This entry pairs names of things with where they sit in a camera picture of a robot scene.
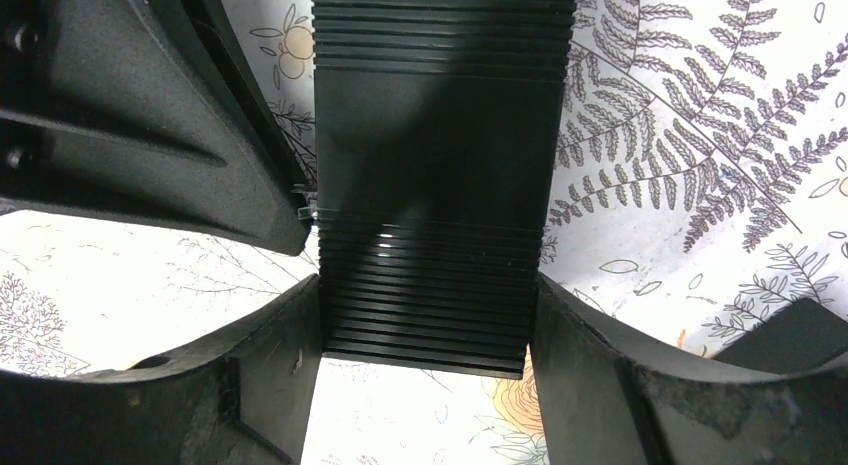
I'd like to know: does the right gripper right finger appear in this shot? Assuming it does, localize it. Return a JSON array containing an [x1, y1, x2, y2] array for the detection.
[[530, 276, 847, 464]]

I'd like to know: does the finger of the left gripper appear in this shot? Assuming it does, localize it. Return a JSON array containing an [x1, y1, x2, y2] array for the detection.
[[1, 0, 309, 256]]

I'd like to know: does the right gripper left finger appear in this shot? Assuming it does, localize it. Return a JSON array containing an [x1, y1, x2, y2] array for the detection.
[[1, 276, 321, 464]]

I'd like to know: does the black network switch box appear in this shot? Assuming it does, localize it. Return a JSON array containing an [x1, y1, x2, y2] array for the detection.
[[714, 298, 847, 374]]

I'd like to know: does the small black adapter box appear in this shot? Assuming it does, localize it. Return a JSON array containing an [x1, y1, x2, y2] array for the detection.
[[312, 0, 577, 378]]

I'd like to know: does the floral patterned table mat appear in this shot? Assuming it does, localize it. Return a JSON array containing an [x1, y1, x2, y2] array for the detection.
[[1, 0, 847, 464]]

